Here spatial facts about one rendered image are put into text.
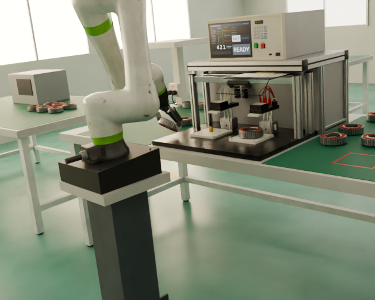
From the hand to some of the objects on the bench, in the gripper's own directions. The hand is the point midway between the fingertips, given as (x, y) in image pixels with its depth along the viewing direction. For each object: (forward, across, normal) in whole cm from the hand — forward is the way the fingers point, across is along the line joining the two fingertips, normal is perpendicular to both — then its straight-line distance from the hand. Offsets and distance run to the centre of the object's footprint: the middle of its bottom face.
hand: (169, 123), depth 241 cm
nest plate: (-2, +43, +7) cm, 44 cm away
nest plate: (+6, +20, +6) cm, 22 cm away
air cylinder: (+14, +22, +18) cm, 32 cm away
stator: (-3, +42, +8) cm, 43 cm away
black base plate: (+4, +32, +7) cm, 33 cm away
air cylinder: (+6, +45, +19) cm, 49 cm away
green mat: (-6, +97, +26) cm, 100 cm away
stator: (+1, 0, -2) cm, 2 cm away
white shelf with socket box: (+65, -44, +50) cm, 93 cm away
